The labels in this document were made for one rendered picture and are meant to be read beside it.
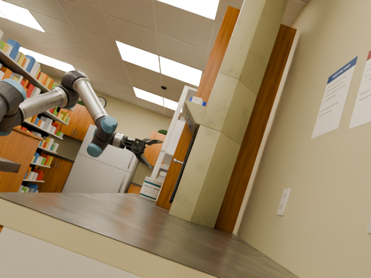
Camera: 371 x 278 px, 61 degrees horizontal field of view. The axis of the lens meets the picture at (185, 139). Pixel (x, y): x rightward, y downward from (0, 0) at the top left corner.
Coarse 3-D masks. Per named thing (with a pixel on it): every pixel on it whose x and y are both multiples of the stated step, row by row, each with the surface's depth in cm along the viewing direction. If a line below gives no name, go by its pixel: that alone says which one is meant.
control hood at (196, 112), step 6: (186, 102) 163; (192, 102) 164; (186, 108) 169; (192, 108) 163; (198, 108) 163; (204, 108) 163; (192, 114) 162; (198, 114) 162; (192, 120) 168; (198, 120) 162; (198, 126) 167; (192, 132) 188
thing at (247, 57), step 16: (256, 0) 175; (272, 0) 179; (288, 0) 191; (240, 16) 173; (256, 16) 173; (272, 16) 181; (240, 32) 171; (256, 32) 172; (272, 32) 183; (240, 48) 169; (256, 48) 174; (272, 48) 185; (224, 64) 168; (240, 64) 168; (256, 64) 176; (240, 80) 168; (256, 80) 178
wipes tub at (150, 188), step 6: (144, 180) 231; (150, 180) 226; (156, 180) 226; (144, 186) 227; (150, 186) 225; (156, 186) 226; (144, 192) 225; (150, 192) 225; (156, 192) 227; (144, 198) 224; (150, 198) 224; (156, 198) 229
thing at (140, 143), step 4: (124, 136) 165; (124, 140) 162; (128, 140) 165; (132, 140) 162; (136, 140) 163; (140, 140) 163; (124, 144) 162; (128, 144) 164; (132, 144) 162; (136, 144) 162; (140, 144) 162; (144, 144) 163; (132, 148) 162; (136, 148) 161; (140, 148) 162; (144, 148) 170; (132, 152) 166; (136, 152) 161; (140, 152) 163
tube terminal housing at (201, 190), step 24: (216, 96) 164; (240, 96) 169; (216, 120) 162; (240, 120) 172; (216, 144) 160; (240, 144) 174; (192, 168) 158; (216, 168) 162; (192, 192) 156; (216, 192) 165; (192, 216) 154; (216, 216) 167
